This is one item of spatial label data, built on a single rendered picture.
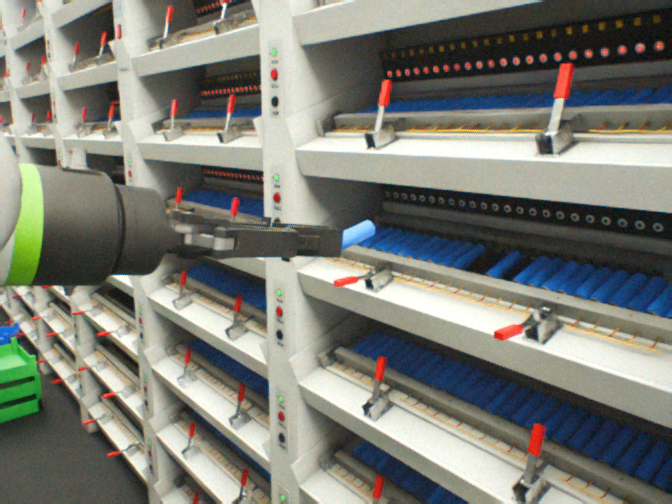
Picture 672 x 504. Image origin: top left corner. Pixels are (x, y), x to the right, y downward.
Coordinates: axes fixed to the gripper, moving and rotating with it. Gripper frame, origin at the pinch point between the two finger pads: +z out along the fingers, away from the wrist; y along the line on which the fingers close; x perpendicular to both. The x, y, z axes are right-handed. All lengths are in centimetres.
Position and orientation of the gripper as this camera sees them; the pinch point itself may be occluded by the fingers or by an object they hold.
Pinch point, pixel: (306, 240)
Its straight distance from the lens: 61.1
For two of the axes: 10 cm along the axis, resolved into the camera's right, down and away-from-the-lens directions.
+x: -1.2, 9.9, 1.0
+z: 7.7, 0.3, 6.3
